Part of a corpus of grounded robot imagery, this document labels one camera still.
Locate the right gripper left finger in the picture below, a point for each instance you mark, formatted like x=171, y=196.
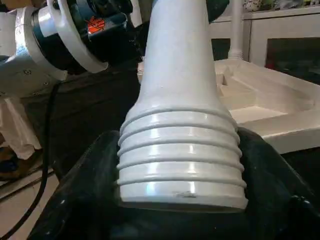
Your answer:
x=75, y=200

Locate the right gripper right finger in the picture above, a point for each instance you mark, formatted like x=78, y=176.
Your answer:
x=280, y=200

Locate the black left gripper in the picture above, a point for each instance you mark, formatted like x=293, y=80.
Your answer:
x=110, y=40

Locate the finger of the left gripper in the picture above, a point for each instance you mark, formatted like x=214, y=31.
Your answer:
x=217, y=9

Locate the white plastic table leg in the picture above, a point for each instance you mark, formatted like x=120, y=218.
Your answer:
x=180, y=75
x=236, y=30

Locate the white plastic table top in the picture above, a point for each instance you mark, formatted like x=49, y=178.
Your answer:
x=270, y=100

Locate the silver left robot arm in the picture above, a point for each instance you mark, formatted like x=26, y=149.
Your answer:
x=20, y=60

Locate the striped tiger plush toy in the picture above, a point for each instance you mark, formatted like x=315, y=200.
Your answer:
x=253, y=4

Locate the white sideboard with glass doors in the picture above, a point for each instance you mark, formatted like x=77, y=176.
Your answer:
x=260, y=30

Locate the black mat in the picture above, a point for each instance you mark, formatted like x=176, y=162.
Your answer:
x=90, y=110

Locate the white cloth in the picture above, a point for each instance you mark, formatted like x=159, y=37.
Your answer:
x=17, y=125

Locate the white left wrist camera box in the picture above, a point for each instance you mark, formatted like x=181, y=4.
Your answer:
x=75, y=45

